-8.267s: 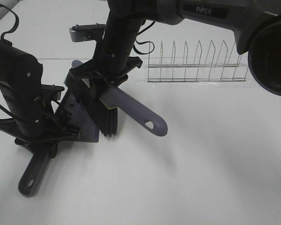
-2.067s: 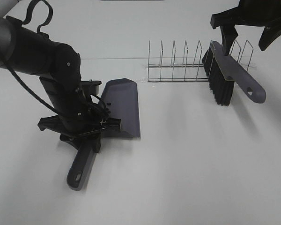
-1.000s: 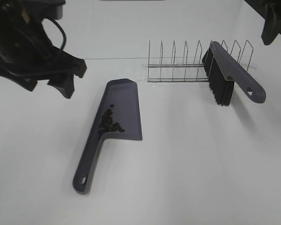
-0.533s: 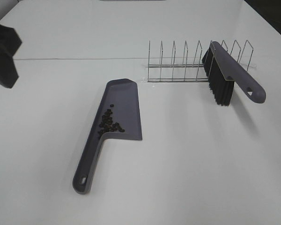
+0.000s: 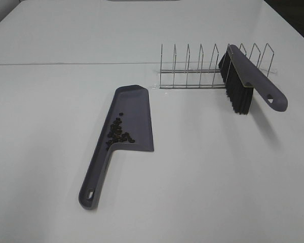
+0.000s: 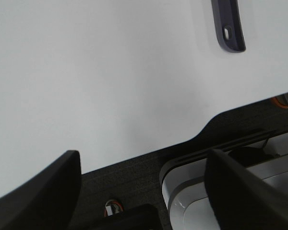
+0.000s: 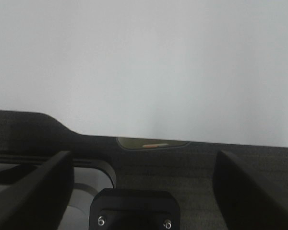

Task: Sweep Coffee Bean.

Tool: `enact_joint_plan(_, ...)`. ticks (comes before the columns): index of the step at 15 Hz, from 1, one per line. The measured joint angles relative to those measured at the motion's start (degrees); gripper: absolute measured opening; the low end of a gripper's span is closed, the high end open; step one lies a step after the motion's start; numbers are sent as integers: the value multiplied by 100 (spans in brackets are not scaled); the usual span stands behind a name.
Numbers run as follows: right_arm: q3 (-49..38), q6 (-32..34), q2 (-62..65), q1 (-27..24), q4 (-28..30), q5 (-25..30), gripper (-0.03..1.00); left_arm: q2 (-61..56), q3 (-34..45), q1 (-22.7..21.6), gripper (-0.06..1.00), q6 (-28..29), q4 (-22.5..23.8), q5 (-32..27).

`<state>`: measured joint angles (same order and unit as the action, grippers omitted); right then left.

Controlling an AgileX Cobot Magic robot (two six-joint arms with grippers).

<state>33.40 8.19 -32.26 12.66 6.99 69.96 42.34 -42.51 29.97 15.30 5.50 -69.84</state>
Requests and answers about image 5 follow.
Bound purple grey plastic dustpan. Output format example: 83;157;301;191
79;85;154;210

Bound pile of coffee beans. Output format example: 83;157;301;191
105;112;136;150

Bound purple brush with black bristles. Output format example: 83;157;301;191
218;45;288;115

